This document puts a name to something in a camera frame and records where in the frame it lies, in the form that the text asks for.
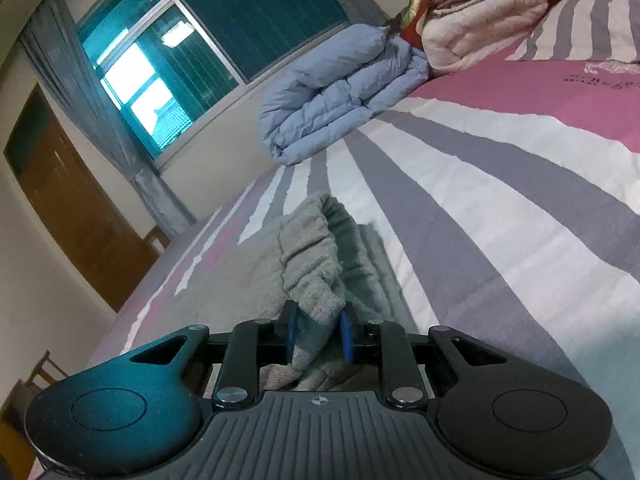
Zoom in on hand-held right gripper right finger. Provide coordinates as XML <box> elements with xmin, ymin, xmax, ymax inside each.
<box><xmin>340</xmin><ymin>310</ymin><xmax>506</xmax><ymax>408</ymax></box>

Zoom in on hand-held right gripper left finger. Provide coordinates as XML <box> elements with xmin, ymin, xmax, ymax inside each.
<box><xmin>125</xmin><ymin>300</ymin><xmax>301</xmax><ymax>411</ymax></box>

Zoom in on grey pants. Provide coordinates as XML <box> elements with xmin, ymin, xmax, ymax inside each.
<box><xmin>150</xmin><ymin>192</ymin><xmax>416</xmax><ymax>392</ymax></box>

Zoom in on wooden chair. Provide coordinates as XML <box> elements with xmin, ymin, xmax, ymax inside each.
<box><xmin>24</xmin><ymin>350</ymin><xmax>71</xmax><ymax>393</ymax></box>
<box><xmin>144</xmin><ymin>225</ymin><xmax>173</xmax><ymax>257</ymax></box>

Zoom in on striped pink grey bedsheet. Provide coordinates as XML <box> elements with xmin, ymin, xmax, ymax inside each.
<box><xmin>85</xmin><ymin>47</ymin><xmax>640</xmax><ymax>480</ymax></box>

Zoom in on light blue folded quilt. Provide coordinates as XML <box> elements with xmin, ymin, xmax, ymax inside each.
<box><xmin>257</xmin><ymin>24</ymin><xmax>432</xmax><ymax>167</ymax></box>

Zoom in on brown wooden door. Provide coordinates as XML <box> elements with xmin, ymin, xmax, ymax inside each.
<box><xmin>4</xmin><ymin>84</ymin><xmax>160</xmax><ymax>313</ymax></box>

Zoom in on grey tied curtain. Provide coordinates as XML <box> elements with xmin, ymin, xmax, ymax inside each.
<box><xmin>20</xmin><ymin>0</ymin><xmax>198</xmax><ymax>241</ymax></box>

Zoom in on wooden cabinet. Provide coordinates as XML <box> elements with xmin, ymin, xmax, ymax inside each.
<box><xmin>0</xmin><ymin>380</ymin><xmax>38</xmax><ymax>480</ymax></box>

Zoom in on window with green glass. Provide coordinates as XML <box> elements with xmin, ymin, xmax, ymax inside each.
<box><xmin>75</xmin><ymin>0</ymin><xmax>351</xmax><ymax>168</ymax></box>

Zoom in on pale pink folded quilt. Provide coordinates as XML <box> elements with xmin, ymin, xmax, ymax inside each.
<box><xmin>421</xmin><ymin>0</ymin><xmax>550</xmax><ymax>78</ymax></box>

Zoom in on red blanket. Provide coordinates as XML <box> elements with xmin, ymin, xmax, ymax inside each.
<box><xmin>397</xmin><ymin>0</ymin><xmax>506</xmax><ymax>48</ymax></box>

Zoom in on striped grey white pillow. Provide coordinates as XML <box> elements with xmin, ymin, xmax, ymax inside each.
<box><xmin>510</xmin><ymin>0</ymin><xmax>640</xmax><ymax>63</ymax></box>

